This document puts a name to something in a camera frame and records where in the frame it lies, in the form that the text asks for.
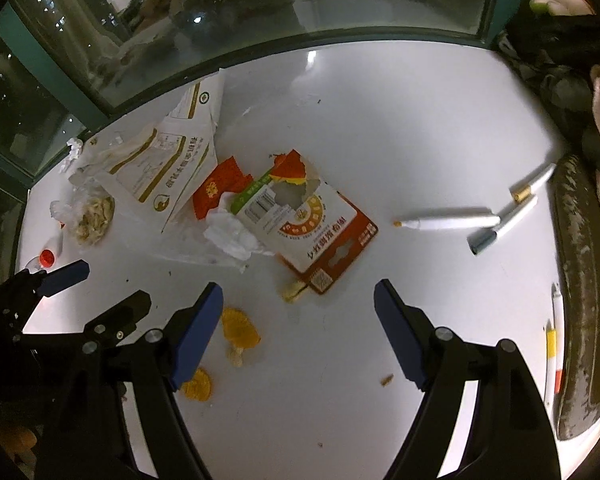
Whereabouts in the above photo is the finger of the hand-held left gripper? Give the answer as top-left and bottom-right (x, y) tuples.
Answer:
(20, 290), (152, 361)
(0, 259), (91, 333)

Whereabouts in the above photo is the dark patterned cushion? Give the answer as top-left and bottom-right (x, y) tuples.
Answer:
(550, 154), (600, 441)

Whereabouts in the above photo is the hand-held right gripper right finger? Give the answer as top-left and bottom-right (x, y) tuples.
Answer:
(373, 280), (563, 480)

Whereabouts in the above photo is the pale food scrap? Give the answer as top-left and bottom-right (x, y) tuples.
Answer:
(282, 280), (311, 303)

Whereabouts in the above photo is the clear bag with peels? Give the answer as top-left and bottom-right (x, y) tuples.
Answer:
(50, 180), (116, 247)

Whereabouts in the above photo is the orange and white cardboard box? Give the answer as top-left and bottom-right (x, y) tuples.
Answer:
(235, 149), (379, 295)

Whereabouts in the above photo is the small crumpled tissue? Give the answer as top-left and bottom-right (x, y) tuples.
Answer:
(62, 137), (84, 173)

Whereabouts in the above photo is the white marker with dark cap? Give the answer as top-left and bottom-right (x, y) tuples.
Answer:
(467, 194), (539, 256)

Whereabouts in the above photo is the orange peel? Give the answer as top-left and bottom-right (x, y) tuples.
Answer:
(221, 307), (262, 367)
(180, 367), (215, 402)

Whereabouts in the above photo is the white marker with gold band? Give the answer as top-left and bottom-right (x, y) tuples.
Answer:
(510, 162), (557, 203)

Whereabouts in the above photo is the red packet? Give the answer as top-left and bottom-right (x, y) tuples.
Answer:
(192, 156), (255, 221)

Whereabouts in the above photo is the white tissue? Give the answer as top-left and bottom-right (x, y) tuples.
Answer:
(203, 195), (276, 261)

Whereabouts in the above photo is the white marker with orange tip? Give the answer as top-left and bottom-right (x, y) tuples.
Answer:
(392, 207), (501, 231)

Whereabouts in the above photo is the white and gold paper bag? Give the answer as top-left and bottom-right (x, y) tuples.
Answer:
(77, 72), (226, 233)

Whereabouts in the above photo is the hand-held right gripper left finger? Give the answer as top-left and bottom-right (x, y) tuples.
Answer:
(35, 282), (226, 480)

